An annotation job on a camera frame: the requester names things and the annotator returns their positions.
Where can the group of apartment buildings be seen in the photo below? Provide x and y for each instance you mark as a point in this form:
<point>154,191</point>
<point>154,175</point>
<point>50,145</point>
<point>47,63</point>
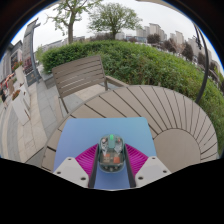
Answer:
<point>156,33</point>

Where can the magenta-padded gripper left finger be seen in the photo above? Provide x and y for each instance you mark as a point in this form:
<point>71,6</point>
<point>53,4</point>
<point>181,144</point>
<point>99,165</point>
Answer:
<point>71,171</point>

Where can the blue mouse pad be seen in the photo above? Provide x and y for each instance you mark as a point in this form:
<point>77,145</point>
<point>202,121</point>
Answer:
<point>100,130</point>

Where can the transparent green computer mouse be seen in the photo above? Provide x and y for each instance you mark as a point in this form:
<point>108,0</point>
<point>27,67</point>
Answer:
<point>111,156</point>

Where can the brown slatted outdoor chair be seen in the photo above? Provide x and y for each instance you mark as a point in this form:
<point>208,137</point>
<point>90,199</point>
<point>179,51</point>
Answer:
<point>80,75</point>

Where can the dark grey sign pillar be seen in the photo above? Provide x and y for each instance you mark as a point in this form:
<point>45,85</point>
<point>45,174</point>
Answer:
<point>30,53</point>

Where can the green hedge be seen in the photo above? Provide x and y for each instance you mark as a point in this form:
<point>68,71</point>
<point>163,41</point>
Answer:
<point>143,63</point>

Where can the white planter box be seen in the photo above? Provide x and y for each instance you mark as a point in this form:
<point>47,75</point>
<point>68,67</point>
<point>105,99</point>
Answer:
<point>20,108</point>
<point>20,75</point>

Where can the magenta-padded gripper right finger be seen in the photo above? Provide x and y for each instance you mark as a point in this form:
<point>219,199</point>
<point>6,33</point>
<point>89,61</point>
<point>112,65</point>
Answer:
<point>151,170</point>

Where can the tall bare-trunk tree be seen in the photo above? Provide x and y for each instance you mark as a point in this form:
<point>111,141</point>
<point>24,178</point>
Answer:
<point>70,23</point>

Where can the round leafy tree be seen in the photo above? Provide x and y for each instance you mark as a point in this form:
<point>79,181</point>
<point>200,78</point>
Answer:
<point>115,20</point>

